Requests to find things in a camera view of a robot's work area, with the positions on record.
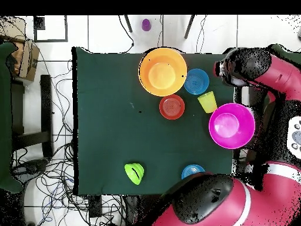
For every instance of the black tripod leg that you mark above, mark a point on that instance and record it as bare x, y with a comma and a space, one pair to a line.
189, 26
128, 23

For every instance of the dark green table cloth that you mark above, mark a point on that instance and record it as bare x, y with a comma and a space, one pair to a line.
105, 141

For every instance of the purple plastic cup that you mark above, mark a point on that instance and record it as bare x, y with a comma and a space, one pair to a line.
146, 25

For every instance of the orange plastic bowl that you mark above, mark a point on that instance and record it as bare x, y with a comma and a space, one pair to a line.
162, 73

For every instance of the pink plastic bowl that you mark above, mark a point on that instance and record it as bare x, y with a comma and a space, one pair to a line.
231, 126

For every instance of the black stand base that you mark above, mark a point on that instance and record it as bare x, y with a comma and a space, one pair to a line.
30, 168

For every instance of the black square frame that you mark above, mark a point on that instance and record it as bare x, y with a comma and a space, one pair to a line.
66, 28

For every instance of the small green plastic bowl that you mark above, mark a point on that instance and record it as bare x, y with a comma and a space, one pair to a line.
134, 173

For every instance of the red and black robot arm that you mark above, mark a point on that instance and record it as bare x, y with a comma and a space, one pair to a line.
270, 200

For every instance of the black chair frame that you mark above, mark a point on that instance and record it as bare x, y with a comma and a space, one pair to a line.
45, 106

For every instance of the blue plastic bowl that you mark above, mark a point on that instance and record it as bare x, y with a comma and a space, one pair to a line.
191, 170
197, 81

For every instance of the green cloth side table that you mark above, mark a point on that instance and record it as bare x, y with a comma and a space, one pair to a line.
4, 117
289, 55

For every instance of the cardboard box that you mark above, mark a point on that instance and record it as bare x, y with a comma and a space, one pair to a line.
28, 61

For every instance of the yellow plastic cup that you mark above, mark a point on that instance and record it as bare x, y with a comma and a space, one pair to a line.
208, 102

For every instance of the red plastic bowl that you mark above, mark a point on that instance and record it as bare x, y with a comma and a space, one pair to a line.
172, 107

